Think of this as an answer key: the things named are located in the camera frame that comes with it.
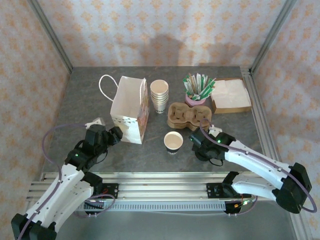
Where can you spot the white printed paper bag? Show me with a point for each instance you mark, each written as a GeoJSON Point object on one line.
{"type": "Point", "coordinates": [127, 100]}

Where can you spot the black paper coffee cup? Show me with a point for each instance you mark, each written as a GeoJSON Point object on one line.
{"type": "Point", "coordinates": [173, 140]}

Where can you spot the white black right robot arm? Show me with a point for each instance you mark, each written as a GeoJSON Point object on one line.
{"type": "Point", "coordinates": [250, 160]}

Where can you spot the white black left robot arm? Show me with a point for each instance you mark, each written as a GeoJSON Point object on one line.
{"type": "Point", "coordinates": [67, 182]}

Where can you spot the cardboard cup carrier stack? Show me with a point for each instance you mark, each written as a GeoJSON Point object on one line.
{"type": "Point", "coordinates": [178, 126]}

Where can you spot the pink sachet holder cup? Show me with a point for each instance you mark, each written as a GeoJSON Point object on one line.
{"type": "Point", "coordinates": [193, 103]}

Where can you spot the white paper napkins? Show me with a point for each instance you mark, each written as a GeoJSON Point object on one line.
{"type": "Point", "coordinates": [230, 92]}

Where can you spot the green white stick sachet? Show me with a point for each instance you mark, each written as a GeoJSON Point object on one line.
{"type": "Point", "coordinates": [186, 81]}
{"type": "Point", "coordinates": [208, 88]}
{"type": "Point", "coordinates": [199, 80]}
{"type": "Point", "coordinates": [205, 80]}

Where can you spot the stack of paper cups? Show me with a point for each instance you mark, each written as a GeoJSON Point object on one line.
{"type": "Point", "coordinates": [159, 86]}

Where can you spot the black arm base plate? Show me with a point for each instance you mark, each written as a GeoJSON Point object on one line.
{"type": "Point", "coordinates": [112, 191]}
{"type": "Point", "coordinates": [215, 190]}

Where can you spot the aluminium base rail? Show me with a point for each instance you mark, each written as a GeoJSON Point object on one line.
{"type": "Point", "coordinates": [162, 187]}

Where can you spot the aluminium frame post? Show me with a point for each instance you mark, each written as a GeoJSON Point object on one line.
{"type": "Point", "coordinates": [272, 35]}
{"type": "Point", "coordinates": [51, 35]}

